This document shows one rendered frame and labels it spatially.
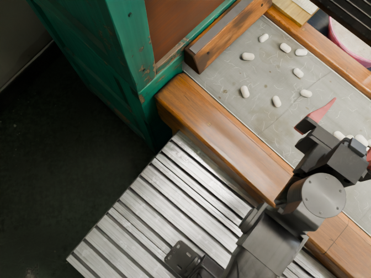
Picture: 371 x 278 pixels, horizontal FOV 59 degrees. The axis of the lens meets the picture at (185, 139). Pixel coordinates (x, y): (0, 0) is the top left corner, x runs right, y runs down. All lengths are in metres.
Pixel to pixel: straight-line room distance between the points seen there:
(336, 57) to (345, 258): 0.54
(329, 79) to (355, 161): 0.58
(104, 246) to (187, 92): 0.47
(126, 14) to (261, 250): 0.42
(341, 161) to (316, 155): 0.07
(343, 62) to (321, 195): 0.64
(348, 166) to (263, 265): 0.18
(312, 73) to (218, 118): 0.31
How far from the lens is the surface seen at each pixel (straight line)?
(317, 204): 0.45
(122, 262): 0.93
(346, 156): 0.47
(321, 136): 0.54
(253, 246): 0.49
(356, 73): 1.03
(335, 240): 0.90
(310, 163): 0.52
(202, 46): 0.85
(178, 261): 0.91
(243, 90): 0.92
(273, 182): 0.86
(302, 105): 0.96
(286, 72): 0.99
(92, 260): 0.95
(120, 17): 0.57
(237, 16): 0.91
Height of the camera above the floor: 1.59
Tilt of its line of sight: 75 degrees down
